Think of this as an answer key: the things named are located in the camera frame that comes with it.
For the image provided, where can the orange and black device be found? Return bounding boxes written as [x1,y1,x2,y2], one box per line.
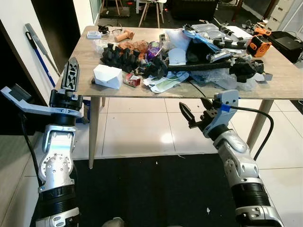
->
[247,35,272,58]

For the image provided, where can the clear plastic wrap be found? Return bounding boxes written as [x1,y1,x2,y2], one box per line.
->
[194,70,247,91]

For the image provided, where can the black floor mat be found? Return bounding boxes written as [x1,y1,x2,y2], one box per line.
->
[71,152,247,227]

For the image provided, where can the black glasses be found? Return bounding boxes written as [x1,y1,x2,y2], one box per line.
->
[98,24,123,35]

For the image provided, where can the long black bar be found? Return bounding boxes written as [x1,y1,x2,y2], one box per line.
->
[167,58,237,72]

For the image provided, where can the brown roll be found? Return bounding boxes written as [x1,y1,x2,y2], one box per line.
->
[115,29,135,42]

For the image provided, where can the green white leaflet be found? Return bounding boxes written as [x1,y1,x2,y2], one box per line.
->
[143,71,190,93]

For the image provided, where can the small black foam clump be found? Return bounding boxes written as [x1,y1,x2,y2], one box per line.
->
[141,56,169,79]

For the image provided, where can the blue rubbish bin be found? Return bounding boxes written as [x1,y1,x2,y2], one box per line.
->
[82,98,91,124]

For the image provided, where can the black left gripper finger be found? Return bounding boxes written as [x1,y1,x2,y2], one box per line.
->
[62,57,80,92]

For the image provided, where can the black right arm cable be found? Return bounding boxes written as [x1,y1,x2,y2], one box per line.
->
[230,105,274,161]

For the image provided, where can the white paper cup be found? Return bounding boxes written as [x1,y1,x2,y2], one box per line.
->
[168,48,188,66]

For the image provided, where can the wooden table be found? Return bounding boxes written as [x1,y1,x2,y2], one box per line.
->
[54,26,303,169]

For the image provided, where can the orange net bag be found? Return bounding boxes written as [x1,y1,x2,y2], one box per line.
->
[117,40,151,53]

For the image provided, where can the clear plastic container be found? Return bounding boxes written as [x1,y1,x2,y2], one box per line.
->
[191,23,221,34]

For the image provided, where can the black gear-shaped textured piece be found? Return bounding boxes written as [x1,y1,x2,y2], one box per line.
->
[229,57,266,84]

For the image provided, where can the small red packet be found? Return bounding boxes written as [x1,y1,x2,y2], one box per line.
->
[124,73,142,87]

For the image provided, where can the blue stick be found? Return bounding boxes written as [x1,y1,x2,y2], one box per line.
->
[30,33,56,89]

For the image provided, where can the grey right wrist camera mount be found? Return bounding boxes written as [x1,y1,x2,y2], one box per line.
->
[207,90,240,138]

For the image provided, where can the white cardboard box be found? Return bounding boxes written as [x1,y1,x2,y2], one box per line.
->
[93,64,124,90]

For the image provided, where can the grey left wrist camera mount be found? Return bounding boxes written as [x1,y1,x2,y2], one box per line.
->
[0,85,83,119]

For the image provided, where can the robot left leg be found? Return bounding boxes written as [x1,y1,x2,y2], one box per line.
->
[101,217,125,227]

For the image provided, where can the black case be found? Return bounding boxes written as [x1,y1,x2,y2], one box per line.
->
[269,31,303,63]

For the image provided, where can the black cloth bag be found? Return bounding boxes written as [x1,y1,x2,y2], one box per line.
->
[186,40,214,64]

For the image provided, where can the white chair wooden legs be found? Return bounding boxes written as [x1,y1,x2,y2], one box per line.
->
[138,0,167,28]

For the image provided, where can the blue plastic bag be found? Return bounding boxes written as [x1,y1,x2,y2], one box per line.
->
[182,27,228,61]

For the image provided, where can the white drawer cabinet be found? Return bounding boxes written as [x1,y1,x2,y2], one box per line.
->
[264,0,298,32]

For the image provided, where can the purple shiny packet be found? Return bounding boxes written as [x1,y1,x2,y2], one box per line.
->
[146,41,162,60]

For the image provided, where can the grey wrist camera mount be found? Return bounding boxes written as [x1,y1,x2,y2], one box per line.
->
[0,85,83,119]
[207,90,240,138]

